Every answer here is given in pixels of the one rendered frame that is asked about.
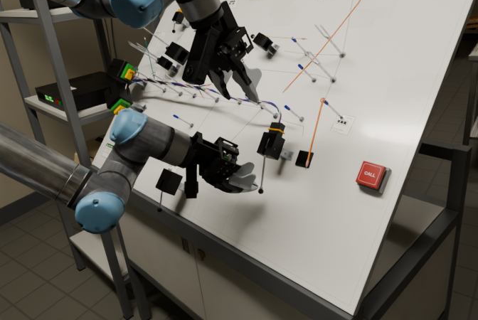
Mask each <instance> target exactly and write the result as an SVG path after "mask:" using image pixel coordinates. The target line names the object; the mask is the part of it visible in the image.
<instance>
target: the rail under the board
mask: <svg viewBox="0 0 478 320"><path fill-rule="evenodd" d="M90 169H91V171H92V172H94V173H96V174H97V172H98V171H99V170H100V169H99V168H97V167H96V166H94V165H92V166H90ZM127 202H129V203H131V204H132V205H133V206H135V207H137V208H138V209H140V210H142V211H143V212H145V213H146V214H148V215H150V216H151V217H153V218H154V219H156V220H158V221H159V222H160V223H162V224H164V225H165V226H166V227H168V228H170V229H171V230H173V231H174V232H176V233H178V234H179V235H181V236H182V237H184V238H186V239H187V240H189V241H190V242H192V243H193V244H194V245H197V246H198V247H200V248H201V249H202V250H204V251H206V252H207V253H209V254H210V255H212V256H214V257H215V258H217V259H218V260H220V261H221V262H223V263H225V264H226V265H227V266H229V267H231V268H233V269H234V270H235V271H237V272H239V273H241V274H242V275H243V276H245V277H247V278H248V279H250V280H251V281H253V282H254V283H256V284H258V285H259V286H261V287H262V288H264V289H266V290H267V291H268V292H270V293H272V294H274V295H275V296H276V297H278V298H279V299H281V300H282V301H284V302H286V303H287V304H289V305H290V306H292V307H294V308H295V309H297V310H298V311H300V312H302V313H303V314H305V315H306V316H308V317H309V318H310V319H312V320H363V308H364V305H363V304H361V305H360V307H359V310H358V313H357V315H356V316H352V315H351V314H349V313H347V312H346V311H344V310H342V309H340V308H339V307H337V306H335V305H333V304H332V303H330V302H328V301H327V300H325V299H323V298H321V297H320V296H318V295H316V294H315V293H313V292H311V291H309V290H308V289H306V288H304V287H303V286H301V285H299V284H297V283H296V282H294V281H292V280H291V279H289V278H287V277H286V276H284V275H282V274H280V273H279V272H277V271H275V270H273V269H272V268H270V267H268V266H267V265H264V264H263V263H261V262H259V261H258V260H256V259H255V258H253V257H251V256H249V255H247V254H246V253H244V252H242V251H241V250H239V249H238V248H236V247H233V246H232V245H230V244H228V243H227V242H225V241H224V240H221V239H220V238H218V237H216V236H215V235H213V234H211V233H210V232H208V231H207V230H204V229H203V228H201V227H199V226H197V225H196V224H194V223H192V222H191V221H189V220H187V219H185V218H184V217H182V216H180V215H179V214H177V213H175V212H173V211H172V210H170V209H168V208H167V207H165V206H163V205H161V208H162V212H158V211H157V208H159V203H158V202H156V201H155V200H153V199H151V198H150V197H148V196H146V195H144V194H143V193H141V192H139V191H137V190H136V189H134V188H133V189H132V192H131V194H130V196H129V199H128V201H127Z"/></svg>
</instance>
